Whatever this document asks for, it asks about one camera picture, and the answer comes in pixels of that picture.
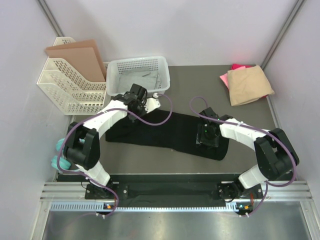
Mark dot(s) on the beige folded t-shirt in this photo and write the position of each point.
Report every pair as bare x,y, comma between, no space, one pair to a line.
248,85

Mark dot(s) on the white perforated plastic basket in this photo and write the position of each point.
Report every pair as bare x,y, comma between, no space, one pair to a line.
116,67

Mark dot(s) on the pink folded t-shirt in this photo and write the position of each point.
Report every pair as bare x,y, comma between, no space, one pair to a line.
224,79

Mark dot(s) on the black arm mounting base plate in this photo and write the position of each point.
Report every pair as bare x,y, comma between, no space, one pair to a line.
176,190

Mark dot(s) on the brown cardboard folder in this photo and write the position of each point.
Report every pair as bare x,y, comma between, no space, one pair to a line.
84,56

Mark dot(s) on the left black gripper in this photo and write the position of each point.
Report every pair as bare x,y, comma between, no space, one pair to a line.
144,109

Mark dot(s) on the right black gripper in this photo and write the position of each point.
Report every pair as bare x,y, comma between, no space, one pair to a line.
201,138

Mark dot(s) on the black daisy print t-shirt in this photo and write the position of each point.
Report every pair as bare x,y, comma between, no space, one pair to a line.
178,133

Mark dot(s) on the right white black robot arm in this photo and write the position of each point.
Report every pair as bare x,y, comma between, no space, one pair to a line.
274,152

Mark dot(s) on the red folded t-shirt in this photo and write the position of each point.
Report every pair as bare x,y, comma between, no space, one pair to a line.
236,66

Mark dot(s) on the grey folded cloth in basket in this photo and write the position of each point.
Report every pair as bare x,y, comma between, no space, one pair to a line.
144,76

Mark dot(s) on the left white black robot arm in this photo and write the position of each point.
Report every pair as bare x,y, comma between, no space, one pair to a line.
81,145

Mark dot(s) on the cream perforated file organizer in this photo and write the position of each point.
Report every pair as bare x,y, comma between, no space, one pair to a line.
71,93

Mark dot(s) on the teal cat ear headphones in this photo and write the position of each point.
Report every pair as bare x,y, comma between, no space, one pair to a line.
63,163

